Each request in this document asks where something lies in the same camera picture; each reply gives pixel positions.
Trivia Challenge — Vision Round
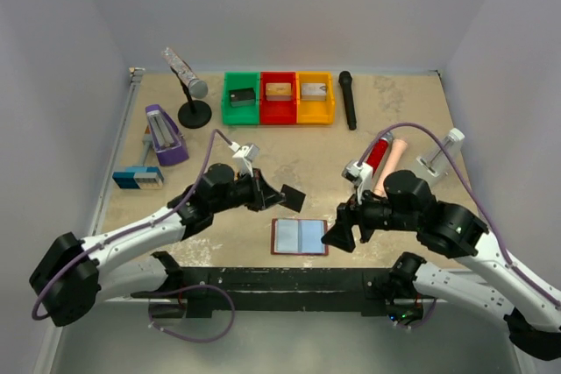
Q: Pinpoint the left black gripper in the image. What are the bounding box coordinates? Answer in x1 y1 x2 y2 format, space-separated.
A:
212 168 286 214

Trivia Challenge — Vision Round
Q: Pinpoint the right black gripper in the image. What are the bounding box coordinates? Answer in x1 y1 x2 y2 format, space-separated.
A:
320 180 418 251

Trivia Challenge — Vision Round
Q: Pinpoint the black card from holder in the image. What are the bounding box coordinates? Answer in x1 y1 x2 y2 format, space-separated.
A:
280 184 306 213

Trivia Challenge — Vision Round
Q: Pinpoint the red leather card holder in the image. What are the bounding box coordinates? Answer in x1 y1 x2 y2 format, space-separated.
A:
270 218 329 256

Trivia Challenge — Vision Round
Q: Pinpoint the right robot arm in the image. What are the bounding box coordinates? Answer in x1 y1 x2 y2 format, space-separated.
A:
322 170 560 361

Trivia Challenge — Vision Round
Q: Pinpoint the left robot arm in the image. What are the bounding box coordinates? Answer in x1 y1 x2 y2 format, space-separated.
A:
29 164 291 327

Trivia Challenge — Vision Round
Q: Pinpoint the black card in green bin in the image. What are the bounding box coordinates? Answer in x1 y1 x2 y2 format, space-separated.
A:
229 88 256 108

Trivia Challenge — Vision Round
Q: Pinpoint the tan card in red bin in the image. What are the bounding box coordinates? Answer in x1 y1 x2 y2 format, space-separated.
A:
265 82 292 102

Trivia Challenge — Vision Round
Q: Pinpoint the silver card in yellow bin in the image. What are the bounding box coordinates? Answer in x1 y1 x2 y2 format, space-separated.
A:
301 82 328 102

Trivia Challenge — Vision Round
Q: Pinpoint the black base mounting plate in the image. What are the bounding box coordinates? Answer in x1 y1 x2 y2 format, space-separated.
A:
131 265 424 319

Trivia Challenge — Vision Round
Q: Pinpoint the red plastic bin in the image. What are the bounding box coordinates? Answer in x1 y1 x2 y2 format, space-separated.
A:
259 72 297 125

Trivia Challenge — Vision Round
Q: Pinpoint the green plastic bin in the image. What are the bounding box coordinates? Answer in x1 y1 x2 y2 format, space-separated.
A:
221 72 260 125

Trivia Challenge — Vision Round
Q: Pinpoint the red microphone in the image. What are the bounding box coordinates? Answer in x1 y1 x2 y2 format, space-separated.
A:
366 131 394 173

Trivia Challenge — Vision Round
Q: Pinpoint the yellow plastic bin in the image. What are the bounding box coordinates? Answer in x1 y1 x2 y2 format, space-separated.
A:
296 71 336 125

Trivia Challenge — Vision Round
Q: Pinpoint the pink microphone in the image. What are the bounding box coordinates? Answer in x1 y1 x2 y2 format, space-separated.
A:
373 138 408 197

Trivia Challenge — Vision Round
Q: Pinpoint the white metronome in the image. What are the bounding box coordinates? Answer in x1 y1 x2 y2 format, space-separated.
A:
412 128 465 187

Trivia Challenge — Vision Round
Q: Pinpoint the black microphone stand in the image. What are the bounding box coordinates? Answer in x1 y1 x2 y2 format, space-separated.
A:
171 67 212 129

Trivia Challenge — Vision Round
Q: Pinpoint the glitter silver microphone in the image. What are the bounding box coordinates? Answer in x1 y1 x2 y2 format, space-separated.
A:
161 47 208 99

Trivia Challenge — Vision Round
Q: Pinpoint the black microphone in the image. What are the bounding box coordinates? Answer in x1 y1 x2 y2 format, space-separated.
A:
338 71 357 131

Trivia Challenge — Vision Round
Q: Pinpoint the blue grey block toy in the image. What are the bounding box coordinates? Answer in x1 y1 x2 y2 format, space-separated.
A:
111 125 167 194

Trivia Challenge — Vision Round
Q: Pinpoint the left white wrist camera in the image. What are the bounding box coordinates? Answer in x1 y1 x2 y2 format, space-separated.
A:
230 142 259 177

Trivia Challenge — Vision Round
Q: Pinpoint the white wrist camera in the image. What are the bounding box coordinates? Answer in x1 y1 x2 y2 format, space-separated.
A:
342 160 373 204
230 142 259 177

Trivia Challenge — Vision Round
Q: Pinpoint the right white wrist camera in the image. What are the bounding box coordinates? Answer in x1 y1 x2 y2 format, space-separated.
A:
342 160 373 204

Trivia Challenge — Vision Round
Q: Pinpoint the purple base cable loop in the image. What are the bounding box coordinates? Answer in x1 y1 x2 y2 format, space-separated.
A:
147 284 237 343

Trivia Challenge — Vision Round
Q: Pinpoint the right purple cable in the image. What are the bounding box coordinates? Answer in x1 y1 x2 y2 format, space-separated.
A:
359 123 561 309

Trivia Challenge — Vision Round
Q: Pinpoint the aluminium frame rail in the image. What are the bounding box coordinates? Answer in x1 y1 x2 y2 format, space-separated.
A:
33 67 146 373

